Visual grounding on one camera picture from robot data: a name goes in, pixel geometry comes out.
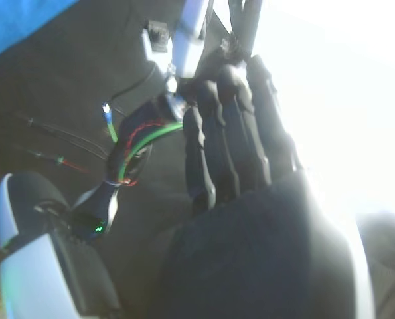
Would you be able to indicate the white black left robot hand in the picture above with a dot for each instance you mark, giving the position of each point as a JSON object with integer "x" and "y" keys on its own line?
{"x": 250, "y": 249}

